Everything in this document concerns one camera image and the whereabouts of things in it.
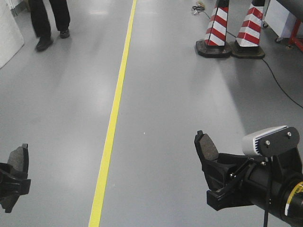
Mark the yellow floor line tape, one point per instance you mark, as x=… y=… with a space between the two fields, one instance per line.
x=101 y=183

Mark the near striped traffic cone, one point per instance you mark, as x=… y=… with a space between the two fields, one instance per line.
x=214 y=44

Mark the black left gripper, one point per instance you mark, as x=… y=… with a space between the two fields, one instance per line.
x=12 y=189

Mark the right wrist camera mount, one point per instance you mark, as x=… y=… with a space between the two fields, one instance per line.
x=270 y=141

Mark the striped traffic cone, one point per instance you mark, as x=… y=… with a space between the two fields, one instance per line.
x=214 y=44
x=246 y=45

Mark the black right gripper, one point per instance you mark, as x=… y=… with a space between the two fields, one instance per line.
x=235 y=181

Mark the red conveyor frame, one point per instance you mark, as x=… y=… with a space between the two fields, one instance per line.
x=293 y=39

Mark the white cabinet on casters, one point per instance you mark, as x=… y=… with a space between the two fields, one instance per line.
x=281 y=16

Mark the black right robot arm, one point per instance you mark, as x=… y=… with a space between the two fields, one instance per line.
x=294 y=219

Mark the far striped traffic cone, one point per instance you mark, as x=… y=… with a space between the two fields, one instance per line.
x=246 y=45

